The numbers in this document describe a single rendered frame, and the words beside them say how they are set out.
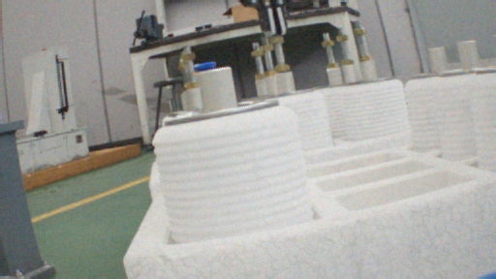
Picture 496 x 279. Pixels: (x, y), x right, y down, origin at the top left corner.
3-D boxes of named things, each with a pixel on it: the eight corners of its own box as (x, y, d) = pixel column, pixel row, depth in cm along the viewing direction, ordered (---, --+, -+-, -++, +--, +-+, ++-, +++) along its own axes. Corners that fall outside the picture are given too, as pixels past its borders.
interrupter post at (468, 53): (466, 77, 66) (459, 42, 66) (459, 77, 68) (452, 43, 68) (485, 74, 66) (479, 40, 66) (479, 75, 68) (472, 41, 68)
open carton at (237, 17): (245, 28, 609) (239, 1, 608) (290, 19, 589) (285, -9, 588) (224, 29, 584) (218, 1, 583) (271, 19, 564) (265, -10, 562)
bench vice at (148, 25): (150, 46, 589) (146, 15, 588) (171, 41, 584) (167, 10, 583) (128, 46, 550) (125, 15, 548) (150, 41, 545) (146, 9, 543)
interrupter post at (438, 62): (435, 79, 78) (428, 47, 77) (429, 79, 80) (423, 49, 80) (453, 77, 78) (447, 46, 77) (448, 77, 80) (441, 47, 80)
